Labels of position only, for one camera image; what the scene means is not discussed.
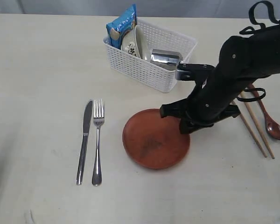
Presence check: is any brown wooden bowl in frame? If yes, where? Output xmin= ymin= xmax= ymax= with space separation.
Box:
xmin=122 ymin=109 xmax=190 ymax=169

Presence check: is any blue snack bag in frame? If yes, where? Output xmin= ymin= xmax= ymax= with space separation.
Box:
xmin=106 ymin=4 xmax=137 ymax=49

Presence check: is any stainless steel cup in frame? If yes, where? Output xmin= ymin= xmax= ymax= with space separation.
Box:
xmin=150 ymin=49 xmax=183 ymax=71

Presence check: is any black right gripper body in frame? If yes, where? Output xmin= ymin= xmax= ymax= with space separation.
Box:
xmin=160 ymin=99 xmax=240 ymax=127

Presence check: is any silver metal fork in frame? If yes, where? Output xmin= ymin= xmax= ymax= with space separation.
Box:
xmin=92 ymin=99 xmax=105 ymax=186

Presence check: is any brown wooden spoon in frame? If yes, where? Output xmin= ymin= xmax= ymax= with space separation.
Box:
xmin=247 ymin=84 xmax=280 ymax=141

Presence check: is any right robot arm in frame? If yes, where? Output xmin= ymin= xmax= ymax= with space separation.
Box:
xmin=160 ymin=20 xmax=280 ymax=134

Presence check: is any silver table knife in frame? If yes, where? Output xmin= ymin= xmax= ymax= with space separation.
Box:
xmin=76 ymin=99 xmax=93 ymax=185

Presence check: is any white perforated plastic basket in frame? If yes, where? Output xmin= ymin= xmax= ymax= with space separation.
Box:
xmin=103 ymin=19 xmax=197 ymax=93

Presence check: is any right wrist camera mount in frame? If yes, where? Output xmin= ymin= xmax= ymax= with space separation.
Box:
xmin=175 ymin=63 xmax=215 ymax=82

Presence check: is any white floral ceramic dish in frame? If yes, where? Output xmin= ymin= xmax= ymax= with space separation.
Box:
xmin=121 ymin=25 xmax=151 ymax=62

